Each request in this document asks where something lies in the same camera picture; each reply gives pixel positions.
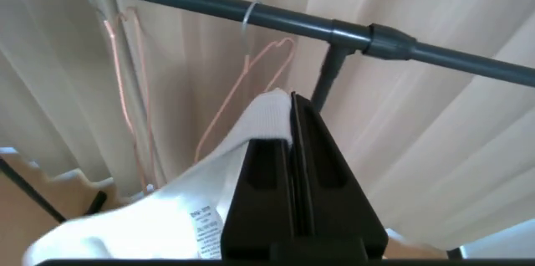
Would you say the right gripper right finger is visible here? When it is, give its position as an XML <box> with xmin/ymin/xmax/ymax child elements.
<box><xmin>291</xmin><ymin>93</ymin><xmax>389</xmax><ymax>260</ymax></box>

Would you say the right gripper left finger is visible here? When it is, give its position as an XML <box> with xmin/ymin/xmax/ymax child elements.
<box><xmin>220</xmin><ymin>139</ymin><xmax>296</xmax><ymax>259</ymax></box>

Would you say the white garment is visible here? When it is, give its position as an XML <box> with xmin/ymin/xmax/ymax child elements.
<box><xmin>22</xmin><ymin>87</ymin><xmax>294</xmax><ymax>266</ymax></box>

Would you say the pink clothes hanger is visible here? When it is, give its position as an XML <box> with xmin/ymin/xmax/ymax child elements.
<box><xmin>193</xmin><ymin>0</ymin><xmax>298</xmax><ymax>165</ymax></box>
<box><xmin>76</xmin><ymin>0</ymin><xmax>159</xmax><ymax>195</ymax></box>

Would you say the black clothes rack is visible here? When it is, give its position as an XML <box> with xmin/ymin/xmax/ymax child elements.
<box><xmin>0</xmin><ymin>0</ymin><xmax>535</xmax><ymax>261</ymax></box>

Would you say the beige curtain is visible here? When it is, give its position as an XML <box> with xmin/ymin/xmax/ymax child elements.
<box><xmin>0</xmin><ymin>0</ymin><xmax>535</xmax><ymax>251</ymax></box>

